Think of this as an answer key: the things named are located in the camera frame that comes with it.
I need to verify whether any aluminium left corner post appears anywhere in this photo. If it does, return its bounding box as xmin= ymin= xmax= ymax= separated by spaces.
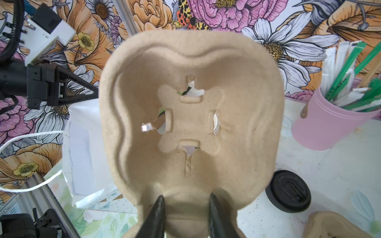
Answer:
xmin=113 ymin=0 xmax=139 ymax=36

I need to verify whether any brown pulp cup carrier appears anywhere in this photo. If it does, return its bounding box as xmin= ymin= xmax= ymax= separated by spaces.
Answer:
xmin=99 ymin=30 xmax=284 ymax=238

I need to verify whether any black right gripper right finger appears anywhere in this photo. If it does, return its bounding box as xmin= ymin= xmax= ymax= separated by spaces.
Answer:
xmin=208 ymin=193 xmax=239 ymax=238

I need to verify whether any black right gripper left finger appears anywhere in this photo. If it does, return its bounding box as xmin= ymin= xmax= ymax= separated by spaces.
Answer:
xmin=135 ymin=195 xmax=166 ymax=238

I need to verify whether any cartoon animal paper gift bag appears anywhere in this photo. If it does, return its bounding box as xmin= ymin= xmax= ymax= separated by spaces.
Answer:
xmin=1 ymin=97 xmax=137 ymax=214

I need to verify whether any aluminium front frame rail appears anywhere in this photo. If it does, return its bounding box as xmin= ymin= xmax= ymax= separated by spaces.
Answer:
xmin=1 ymin=185 xmax=80 ymax=238

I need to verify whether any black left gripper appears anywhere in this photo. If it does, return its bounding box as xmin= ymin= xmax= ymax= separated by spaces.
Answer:
xmin=26 ymin=61 xmax=98 ymax=110

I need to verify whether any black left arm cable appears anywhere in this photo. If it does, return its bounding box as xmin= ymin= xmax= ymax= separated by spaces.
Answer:
xmin=0 ymin=0 xmax=26 ymax=64

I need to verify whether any stack of black lids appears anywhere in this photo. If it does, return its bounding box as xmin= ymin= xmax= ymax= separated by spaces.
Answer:
xmin=265 ymin=170 xmax=312 ymax=213

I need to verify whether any pink plastic straw cup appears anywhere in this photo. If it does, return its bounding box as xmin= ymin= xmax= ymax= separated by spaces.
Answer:
xmin=291 ymin=89 xmax=381 ymax=151

